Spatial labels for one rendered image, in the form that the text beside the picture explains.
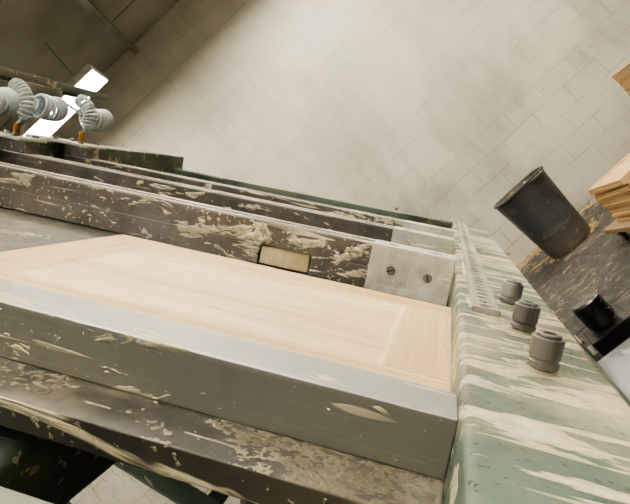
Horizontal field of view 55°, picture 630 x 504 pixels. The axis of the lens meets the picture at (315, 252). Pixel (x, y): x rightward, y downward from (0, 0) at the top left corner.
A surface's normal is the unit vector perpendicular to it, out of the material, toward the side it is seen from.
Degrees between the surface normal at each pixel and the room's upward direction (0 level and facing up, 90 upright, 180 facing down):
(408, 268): 90
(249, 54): 90
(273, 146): 90
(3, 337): 90
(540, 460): 54
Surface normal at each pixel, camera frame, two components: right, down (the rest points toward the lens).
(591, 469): 0.18, -0.97
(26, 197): -0.22, 0.11
